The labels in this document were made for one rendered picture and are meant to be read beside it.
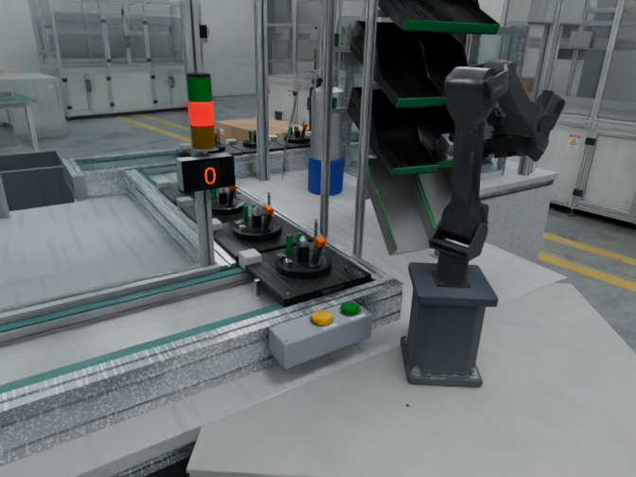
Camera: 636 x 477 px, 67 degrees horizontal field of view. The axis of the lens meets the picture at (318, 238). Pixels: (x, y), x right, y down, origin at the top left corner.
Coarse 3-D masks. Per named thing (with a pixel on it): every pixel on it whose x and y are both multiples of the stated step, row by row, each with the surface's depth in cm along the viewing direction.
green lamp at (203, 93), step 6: (186, 78) 100; (192, 78) 99; (198, 78) 99; (204, 78) 99; (210, 78) 101; (192, 84) 99; (198, 84) 99; (204, 84) 100; (210, 84) 101; (192, 90) 100; (198, 90) 99; (204, 90) 100; (210, 90) 101; (192, 96) 100; (198, 96) 100; (204, 96) 100; (210, 96) 102
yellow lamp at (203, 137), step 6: (192, 126) 103; (198, 126) 103; (204, 126) 103; (210, 126) 104; (192, 132) 104; (198, 132) 103; (204, 132) 103; (210, 132) 104; (192, 138) 104; (198, 138) 103; (204, 138) 103; (210, 138) 104; (192, 144) 105; (198, 144) 104; (204, 144) 104; (210, 144) 105
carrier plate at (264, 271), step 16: (272, 256) 123; (336, 256) 124; (256, 272) 115; (272, 272) 115; (336, 272) 116; (352, 272) 116; (272, 288) 108; (288, 288) 108; (304, 288) 108; (320, 288) 108; (288, 304) 104
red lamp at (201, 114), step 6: (192, 102) 101; (198, 102) 100; (204, 102) 101; (210, 102) 102; (192, 108) 101; (198, 108) 101; (204, 108) 101; (210, 108) 102; (192, 114) 102; (198, 114) 101; (204, 114) 102; (210, 114) 103; (192, 120) 102; (198, 120) 102; (204, 120) 102; (210, 120) 103
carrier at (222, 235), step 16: (256, 208) 134; (224, 224) 143; (240, 224) 135; (256, 224) 135; (272, 224) 138; (288, 224) 144; (224, 240) 132; (240, 240) 132; (256, 240) 131; (272, 240) 132
